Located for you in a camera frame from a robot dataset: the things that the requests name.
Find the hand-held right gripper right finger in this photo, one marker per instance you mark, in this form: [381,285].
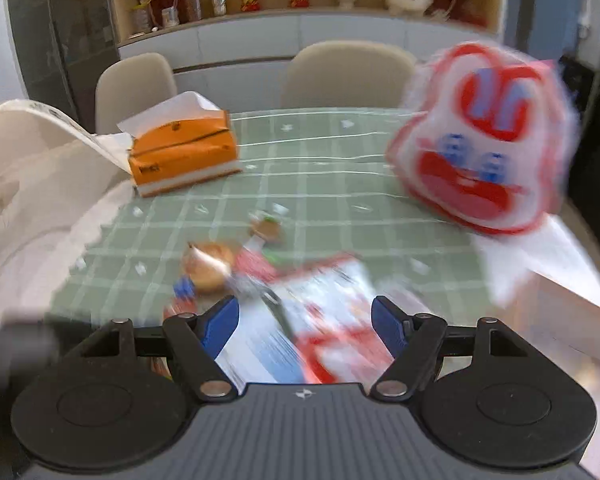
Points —
[386,324]

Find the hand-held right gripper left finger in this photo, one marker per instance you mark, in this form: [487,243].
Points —
[222,322]

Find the red white snack packet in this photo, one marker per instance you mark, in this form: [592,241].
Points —
[340,310]

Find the blue snack packet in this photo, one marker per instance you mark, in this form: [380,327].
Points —
[260,355]

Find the round brown snack packet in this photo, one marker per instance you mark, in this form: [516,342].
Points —
[207,266]

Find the red white rabbit-shaped bag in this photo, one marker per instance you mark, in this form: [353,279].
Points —
[485,145]

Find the small blue red snack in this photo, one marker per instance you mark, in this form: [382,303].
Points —
[182,297]

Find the red green snack packet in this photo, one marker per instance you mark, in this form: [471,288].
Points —
[252,266]

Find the small brown round snack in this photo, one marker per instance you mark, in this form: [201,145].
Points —
[266,228]

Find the green checkered tablecloth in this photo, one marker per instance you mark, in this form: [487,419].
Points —
[305,180]

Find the orange tissue box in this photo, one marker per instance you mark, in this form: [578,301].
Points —
[182,157]

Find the white plastic bag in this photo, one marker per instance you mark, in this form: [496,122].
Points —
[35,200]

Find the beige dining chair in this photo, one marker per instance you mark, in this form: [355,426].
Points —
[135,90]
[347,72]

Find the white sideboard cabinet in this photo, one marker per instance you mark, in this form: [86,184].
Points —
[290,40]

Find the clear glass cup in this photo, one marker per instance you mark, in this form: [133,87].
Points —
[218,4]
[170,16]
[192,5]

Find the dark glass cabinet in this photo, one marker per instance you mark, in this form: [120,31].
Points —
[65,40]

